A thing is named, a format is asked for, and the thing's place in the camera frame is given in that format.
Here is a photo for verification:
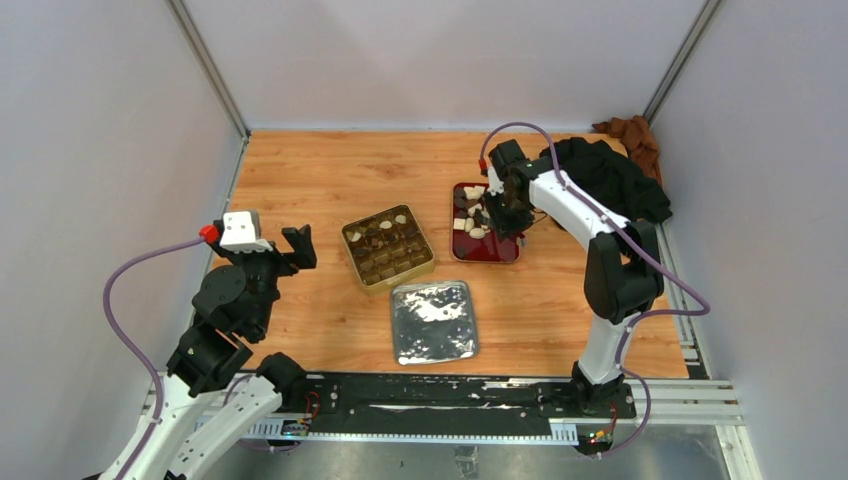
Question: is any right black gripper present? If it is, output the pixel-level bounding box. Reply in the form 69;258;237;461
484;187;536;243

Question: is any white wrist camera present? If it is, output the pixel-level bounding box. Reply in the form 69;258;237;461
484;139;527;196
199;210;272;254

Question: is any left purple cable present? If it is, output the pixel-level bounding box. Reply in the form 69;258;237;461
102;237;220;480

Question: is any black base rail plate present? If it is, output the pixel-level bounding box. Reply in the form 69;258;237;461
269;373;636;445

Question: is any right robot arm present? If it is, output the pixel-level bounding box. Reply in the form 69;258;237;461
480;158;665;418

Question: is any red chocolate tray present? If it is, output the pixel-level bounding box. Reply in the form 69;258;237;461
450;182;520;264

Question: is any black cloth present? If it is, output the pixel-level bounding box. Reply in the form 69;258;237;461
554;138;672;224

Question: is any gold chocolate tin box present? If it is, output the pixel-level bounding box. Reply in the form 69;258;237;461
341;204;436;296

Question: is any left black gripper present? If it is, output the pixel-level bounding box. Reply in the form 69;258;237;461
210;222;316;334

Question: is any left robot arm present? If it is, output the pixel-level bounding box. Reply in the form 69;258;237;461
99;213;320;479

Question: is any brown cloth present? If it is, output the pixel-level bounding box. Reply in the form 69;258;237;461
592;115;663;185

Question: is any silver tin lid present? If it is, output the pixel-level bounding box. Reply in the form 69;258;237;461
390;280;480;366

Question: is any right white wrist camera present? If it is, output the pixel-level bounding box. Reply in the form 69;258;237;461
484;139;527;196

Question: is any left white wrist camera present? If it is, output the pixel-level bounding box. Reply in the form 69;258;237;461
199;210;272;254

